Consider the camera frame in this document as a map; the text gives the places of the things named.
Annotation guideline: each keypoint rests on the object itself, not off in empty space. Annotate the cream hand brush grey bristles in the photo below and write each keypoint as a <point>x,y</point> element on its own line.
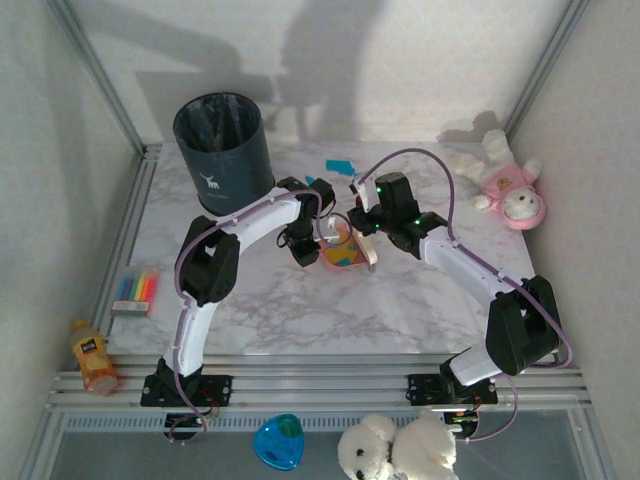
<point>369,252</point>

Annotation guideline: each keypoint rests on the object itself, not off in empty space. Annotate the pink plastic dustpan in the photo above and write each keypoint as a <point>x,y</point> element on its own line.
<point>337,268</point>

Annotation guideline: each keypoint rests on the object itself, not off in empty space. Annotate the yellow paper scrap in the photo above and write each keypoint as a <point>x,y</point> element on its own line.
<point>350,250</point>

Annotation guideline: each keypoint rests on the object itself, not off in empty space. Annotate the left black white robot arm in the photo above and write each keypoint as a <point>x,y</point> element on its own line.
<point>207,270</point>

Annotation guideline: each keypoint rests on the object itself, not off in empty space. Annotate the dark blue waste bin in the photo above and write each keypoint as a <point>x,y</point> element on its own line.
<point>230,180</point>

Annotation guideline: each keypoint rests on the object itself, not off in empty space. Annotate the white plush toy pink shirt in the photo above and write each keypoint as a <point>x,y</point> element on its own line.
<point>505,182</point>

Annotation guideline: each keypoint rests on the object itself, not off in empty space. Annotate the black plastic bin liner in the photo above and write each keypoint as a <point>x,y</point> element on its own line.
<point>215,125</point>

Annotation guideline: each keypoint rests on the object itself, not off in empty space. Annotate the multicoloured crayon set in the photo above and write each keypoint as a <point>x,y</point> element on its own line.
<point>137,290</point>

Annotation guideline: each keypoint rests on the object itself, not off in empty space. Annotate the blue plastic toy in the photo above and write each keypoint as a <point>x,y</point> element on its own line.
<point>277,442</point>

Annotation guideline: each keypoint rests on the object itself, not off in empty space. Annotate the white plush bear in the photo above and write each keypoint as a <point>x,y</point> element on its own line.
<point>400,445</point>

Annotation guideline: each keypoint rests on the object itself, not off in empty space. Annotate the orange juice bottle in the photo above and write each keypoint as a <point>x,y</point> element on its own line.
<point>92,360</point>

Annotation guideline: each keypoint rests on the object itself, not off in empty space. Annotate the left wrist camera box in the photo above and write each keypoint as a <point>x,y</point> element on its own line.
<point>331,227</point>

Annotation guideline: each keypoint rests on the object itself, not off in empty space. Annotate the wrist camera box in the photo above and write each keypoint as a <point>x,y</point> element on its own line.
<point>331,227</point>
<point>361,195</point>

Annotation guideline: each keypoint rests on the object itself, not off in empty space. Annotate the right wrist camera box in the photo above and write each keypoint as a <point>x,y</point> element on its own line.
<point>361,195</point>

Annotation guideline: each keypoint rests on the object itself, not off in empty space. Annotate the aluminium mounting rail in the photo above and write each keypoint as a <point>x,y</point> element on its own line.
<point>320,387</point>

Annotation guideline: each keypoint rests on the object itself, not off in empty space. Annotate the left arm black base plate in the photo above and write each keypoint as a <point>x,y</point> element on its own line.
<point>220,390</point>

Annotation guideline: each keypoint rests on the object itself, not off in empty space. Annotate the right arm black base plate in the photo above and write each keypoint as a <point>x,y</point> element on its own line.
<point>422,390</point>

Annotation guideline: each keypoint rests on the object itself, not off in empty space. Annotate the aluminium side rail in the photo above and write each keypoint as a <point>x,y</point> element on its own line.
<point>139,200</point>

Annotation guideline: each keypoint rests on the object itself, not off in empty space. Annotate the aluminium frame post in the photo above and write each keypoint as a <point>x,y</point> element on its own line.
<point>96,75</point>
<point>546,65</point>

